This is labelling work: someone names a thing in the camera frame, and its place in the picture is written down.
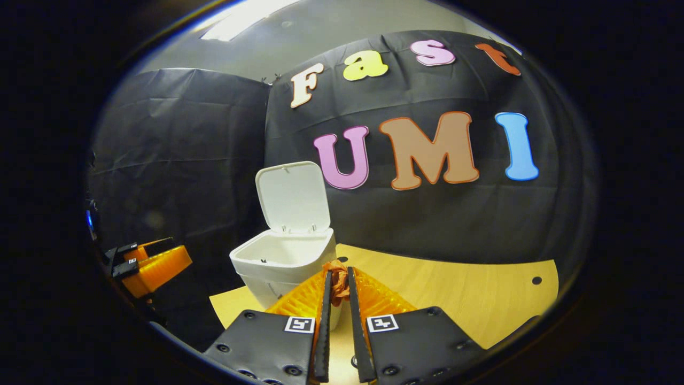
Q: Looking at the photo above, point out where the white desktop garbage bin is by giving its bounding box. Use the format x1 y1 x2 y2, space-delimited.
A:
230 161 338 330

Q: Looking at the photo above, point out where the wooden desktop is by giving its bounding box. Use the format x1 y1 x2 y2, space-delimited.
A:
209 243 559 385

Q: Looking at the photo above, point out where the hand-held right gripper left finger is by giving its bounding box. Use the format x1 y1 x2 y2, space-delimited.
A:
203 267 333 385

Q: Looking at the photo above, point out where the orange paper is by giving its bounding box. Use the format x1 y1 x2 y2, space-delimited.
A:
322 260 351 307

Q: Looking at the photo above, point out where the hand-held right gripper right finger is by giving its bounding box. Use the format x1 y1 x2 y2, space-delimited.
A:
347 266 487 385

